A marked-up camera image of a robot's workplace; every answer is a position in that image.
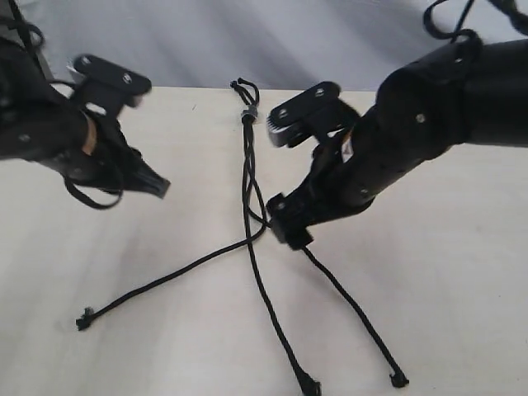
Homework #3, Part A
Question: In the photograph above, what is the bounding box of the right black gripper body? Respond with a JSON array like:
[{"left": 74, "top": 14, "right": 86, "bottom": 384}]
[{"left": 306, "top": 115, "right": 413, "bottom": 226}]

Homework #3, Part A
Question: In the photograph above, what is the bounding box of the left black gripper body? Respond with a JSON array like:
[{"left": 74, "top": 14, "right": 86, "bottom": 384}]
[{"left": 40, "top": 111, "right": 140, "bottom": 193}]

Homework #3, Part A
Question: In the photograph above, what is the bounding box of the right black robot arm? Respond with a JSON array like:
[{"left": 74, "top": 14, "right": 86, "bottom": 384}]
[{"left": 266, "top": 40, "right": 527, "bottom": 250}]

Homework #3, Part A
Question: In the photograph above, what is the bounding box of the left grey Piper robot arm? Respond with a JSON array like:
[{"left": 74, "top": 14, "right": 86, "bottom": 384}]
[{"left": 1, "top": 40, "right": 170, "bottom": 210}]

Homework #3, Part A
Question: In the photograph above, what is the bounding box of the grey backdrop cloth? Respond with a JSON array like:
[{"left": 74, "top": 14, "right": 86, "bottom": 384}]
[{"left": 18, "top": 1, "right": 440, "bottom": 91}]

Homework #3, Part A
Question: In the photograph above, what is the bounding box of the black stand pole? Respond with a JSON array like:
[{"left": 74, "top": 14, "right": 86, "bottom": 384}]
[{"left": 1, "top": 0, "right": 52, "bottom": 79}]

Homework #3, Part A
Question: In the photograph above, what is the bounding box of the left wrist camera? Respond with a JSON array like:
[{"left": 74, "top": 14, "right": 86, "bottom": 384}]
[{"left": 71, "top": 54, "right": 153, "bottom": 118}]

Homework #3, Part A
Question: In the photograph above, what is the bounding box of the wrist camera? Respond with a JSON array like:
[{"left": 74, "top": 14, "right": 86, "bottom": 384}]
[
  {"left": 71, "top": 54, "right": 153, "bottom": 118},
  {"left": 266, "top": 81, "right": 342, "bottom": 148}
]

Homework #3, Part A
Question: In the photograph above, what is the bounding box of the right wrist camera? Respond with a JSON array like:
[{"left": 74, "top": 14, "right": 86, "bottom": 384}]
[{"left": 266, "top": 81, "right": 342, "bottom": 148}]

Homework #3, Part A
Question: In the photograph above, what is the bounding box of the grey cable clamp band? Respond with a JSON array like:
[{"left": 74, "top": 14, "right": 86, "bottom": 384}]
[{"left": 241, "top": 106, "right": 258, "bottom": 124}]

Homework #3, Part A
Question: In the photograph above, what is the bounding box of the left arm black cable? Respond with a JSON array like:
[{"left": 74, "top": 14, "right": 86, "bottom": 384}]
[{"left": 0, "top": 0, "right": 125, "bottom": 211}]

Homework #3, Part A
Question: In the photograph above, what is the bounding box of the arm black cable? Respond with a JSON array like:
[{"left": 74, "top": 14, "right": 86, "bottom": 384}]
[
  {"left": 0, "top": 0, "right": 125, "bottom": 211},
  {"left": 422, "top": 0, "right": 528, "bottom": 46}
]

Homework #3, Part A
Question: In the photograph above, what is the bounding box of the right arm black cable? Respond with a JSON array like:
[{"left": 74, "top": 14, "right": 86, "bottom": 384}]
[{"left": 422, "top": 0, "right": 528, "bottom": 46}]

